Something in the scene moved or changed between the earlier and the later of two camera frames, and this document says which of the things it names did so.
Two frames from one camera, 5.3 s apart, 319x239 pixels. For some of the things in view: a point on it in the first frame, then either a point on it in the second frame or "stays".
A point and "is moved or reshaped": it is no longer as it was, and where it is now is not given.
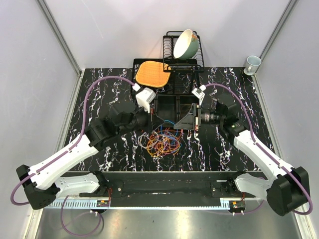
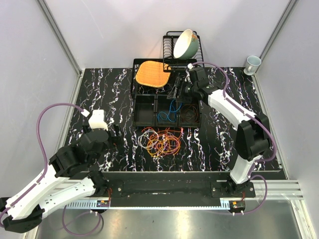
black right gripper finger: [188, 121] -> [176, 92]
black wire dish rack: [172, 63] stays
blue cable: [164, 134] is moved or reshaped
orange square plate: [153, 73] stays
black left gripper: [155, 120] -> [108, 145]
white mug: [252, 63] stays
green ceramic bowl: [186, 45] stays
